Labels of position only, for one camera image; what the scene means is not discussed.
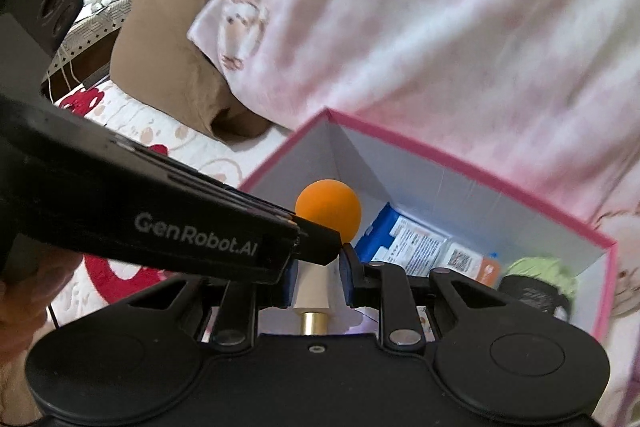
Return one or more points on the clear dental floss box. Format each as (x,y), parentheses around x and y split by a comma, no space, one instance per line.
(484,269)

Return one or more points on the person left hand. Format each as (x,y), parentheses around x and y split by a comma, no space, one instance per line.
(24,303)

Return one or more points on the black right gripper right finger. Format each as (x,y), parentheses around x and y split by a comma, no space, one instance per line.
(449,298)

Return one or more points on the blue tissue pack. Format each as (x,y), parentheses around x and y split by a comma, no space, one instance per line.
(395,238)

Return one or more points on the bedside table with cloth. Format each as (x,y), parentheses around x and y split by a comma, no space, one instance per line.
(84,57)

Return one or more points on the brown pillow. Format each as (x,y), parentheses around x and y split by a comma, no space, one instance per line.
(154,61)

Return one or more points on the wooden gold stamp handle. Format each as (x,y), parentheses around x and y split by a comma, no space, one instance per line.
(311,299)

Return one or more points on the pink plaid cartoon pillow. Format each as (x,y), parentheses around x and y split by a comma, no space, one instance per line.
(544,93)

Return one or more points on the orange ball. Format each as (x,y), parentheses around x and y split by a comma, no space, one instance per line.
(333,204)

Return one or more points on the white bear print blanket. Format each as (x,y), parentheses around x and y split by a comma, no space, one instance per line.
(96,281)

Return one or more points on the green yarn ball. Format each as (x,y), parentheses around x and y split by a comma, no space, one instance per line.
(543,283)

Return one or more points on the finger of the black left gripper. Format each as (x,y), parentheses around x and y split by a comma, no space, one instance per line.
(316,244)

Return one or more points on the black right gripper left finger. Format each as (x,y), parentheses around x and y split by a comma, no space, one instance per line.
(215,311)

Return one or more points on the pink cardboard box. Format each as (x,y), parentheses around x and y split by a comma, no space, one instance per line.
(444,194)

